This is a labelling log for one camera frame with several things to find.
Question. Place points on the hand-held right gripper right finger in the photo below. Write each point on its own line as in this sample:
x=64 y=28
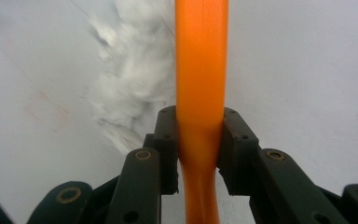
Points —
x=237 y=149

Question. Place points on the orange brush with grey bristles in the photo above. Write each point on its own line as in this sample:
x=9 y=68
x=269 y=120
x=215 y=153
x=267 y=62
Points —
x=200 y=77

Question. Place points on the white paper scraps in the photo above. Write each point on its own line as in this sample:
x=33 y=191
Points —
x=130 y=68

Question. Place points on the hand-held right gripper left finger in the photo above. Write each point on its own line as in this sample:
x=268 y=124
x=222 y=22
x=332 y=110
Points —
x=169 y=149

